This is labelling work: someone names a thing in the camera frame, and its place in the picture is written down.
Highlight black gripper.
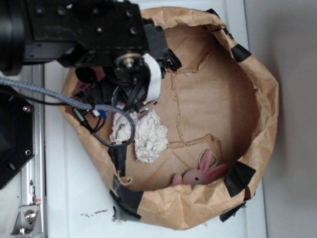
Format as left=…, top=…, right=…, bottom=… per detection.
left=75, top=19, right=182, bottom=113

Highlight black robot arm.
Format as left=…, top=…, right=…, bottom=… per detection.
left=0, top=0, right=182, bottom=113

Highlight crumpled white paper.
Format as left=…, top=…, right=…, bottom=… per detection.
left=109, top=110, right=168, bottom=163

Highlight brown paper bag bin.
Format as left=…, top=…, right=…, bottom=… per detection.
left=60, top=7, right=278, bottom=230

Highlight pink plush bunny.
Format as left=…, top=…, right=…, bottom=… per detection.
left=170, top=149, right=228, bottom=186

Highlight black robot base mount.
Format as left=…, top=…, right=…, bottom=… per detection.
left=0, top=86, right=34, bottom=189

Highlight grey braided cable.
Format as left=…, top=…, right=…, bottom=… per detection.
left=0, top=76, right=136, bottom=149

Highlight aluminium extrusion rail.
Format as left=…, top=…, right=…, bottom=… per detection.
left=10, top=64, right=48, bottom=236

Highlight metal corner bracket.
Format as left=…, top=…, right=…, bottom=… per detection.
left=10, top=205, right=42, bottom=238

